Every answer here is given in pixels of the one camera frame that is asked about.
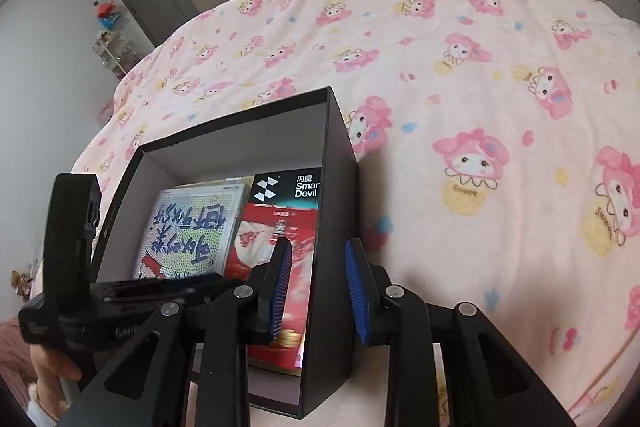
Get person's left hand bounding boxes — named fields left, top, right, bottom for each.
left=29, top=343, right=83, bottom=415

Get wire shelf rack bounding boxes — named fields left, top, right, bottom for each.
left=91, top=29, right=139, bottom=81

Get white dotted bead art kit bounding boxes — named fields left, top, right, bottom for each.
left=132, top=179, right=251, bottom=282

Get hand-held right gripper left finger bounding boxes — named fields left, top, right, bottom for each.
left=57, top=237, right=293, bottom=427

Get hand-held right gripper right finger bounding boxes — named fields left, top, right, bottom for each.
left=344, top=237, right=576, bottom=427

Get white fuzzy sleeved left forearm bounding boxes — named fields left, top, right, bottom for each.
left=25, top=382, right=66, bottom=427

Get red printed packet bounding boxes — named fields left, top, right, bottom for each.
left=222, top=202, right=321, bottom=375

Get dark slim screen protector box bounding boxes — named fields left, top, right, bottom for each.
left=250, top=171, right=323, bottom=210

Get pink printed blanket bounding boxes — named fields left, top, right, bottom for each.
left=70, top=0, right=640, bottom=427

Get small brown plush toys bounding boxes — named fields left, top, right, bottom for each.
left=11, top=268, right=37, bottom=297

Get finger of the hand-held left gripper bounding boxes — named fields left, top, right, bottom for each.
left=90, top=271, right=237, bottom=309

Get pink cloth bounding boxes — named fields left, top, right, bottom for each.
left=0, top=317, right=37, bottom=404

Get black cardboard box container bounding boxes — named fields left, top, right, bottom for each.
left=92, top=86, right=360, bottom=420

